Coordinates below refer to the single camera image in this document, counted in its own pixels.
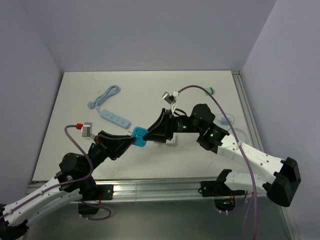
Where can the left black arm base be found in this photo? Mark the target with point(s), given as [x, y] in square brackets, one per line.
[102, 192]

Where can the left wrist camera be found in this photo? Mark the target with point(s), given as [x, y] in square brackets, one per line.
[86, 130]

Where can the aluminium right rail frame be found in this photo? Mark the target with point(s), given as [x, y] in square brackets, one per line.
[248, 114]

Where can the white plug adapter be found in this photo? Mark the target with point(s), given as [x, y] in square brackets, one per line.
[170, 142]

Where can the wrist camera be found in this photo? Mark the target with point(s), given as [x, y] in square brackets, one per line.
[170, 98]
[86, 130]

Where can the green plug adapter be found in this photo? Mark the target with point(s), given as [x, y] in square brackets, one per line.
[209, 91]

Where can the blue plug adapter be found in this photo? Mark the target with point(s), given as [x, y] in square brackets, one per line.
[138, 134]

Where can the aluminium front rail frame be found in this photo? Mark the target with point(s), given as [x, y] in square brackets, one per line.
[167, 209]

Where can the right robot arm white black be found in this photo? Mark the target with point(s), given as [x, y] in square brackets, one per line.
[277, 178]

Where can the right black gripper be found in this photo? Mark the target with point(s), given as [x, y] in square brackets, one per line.
[169, 128]

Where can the light blue power strip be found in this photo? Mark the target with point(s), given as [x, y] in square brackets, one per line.
[115, 119]

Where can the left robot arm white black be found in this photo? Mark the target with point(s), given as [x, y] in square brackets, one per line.
[74, 182]

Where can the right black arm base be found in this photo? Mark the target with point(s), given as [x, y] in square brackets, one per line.
[226, 197]

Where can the light blue charger with cable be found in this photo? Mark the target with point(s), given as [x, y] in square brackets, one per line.
[224, 122]

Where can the aluminium rail frame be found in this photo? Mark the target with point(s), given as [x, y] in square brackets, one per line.
[167, 209]
[248, 114]

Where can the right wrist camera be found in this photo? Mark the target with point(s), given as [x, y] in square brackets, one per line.
[170, 98]

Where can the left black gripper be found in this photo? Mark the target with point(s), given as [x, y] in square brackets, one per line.
[114, 145]

